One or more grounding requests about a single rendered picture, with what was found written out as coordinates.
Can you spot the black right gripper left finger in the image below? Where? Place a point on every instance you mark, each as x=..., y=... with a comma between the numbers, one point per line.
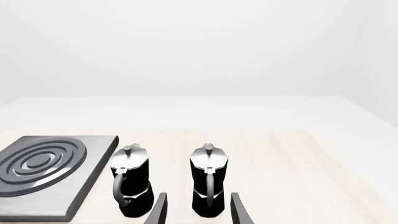
x=159, y=212

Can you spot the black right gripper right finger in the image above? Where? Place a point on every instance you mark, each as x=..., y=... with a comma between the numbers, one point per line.
x=238, y=212

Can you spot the flat black stove plate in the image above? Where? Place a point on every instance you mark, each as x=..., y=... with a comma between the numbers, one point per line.
x=43, y=172

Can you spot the black moka pot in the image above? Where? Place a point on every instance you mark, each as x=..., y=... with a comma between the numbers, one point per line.
x=208, y=184
x=132, y=184

